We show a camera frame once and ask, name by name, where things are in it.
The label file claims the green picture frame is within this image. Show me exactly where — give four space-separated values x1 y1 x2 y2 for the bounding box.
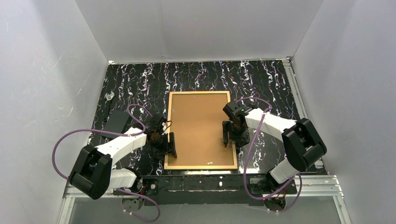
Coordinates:
163 91 239 171

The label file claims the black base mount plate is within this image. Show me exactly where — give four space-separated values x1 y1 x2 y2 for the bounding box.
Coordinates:
121 178 159 196
247 177 298 196

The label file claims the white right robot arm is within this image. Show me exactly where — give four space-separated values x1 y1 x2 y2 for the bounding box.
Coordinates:
222 101 327 188

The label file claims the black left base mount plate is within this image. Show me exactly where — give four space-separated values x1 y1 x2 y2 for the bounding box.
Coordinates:
121 178 159 196

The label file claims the brown backing board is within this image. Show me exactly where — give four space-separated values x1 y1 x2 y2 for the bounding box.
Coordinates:
164 91 237 170

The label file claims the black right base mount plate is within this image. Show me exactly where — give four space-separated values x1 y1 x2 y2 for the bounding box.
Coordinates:
247 177 298 196

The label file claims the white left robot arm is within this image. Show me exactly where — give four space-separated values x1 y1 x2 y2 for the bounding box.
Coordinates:
68 115 177 200

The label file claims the aluminium rail frame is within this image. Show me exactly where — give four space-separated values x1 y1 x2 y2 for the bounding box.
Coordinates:
57 175 351 224

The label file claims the black flat stand plate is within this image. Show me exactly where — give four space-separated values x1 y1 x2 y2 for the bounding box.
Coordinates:
103 110 132 133

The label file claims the small silver clip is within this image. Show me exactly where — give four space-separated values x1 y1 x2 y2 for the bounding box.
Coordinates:
105 92 114 101

